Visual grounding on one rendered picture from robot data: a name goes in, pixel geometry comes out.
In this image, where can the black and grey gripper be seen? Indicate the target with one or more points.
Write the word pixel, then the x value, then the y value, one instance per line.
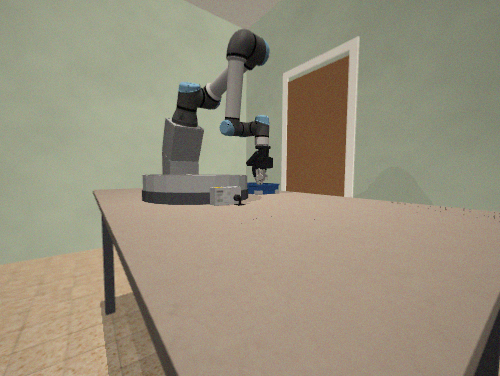
pixel 262 163

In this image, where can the blue open crate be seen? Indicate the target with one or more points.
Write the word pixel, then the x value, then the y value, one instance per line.
pixel 260 189

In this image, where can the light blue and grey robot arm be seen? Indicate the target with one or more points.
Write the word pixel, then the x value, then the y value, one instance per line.
pixel 243 46

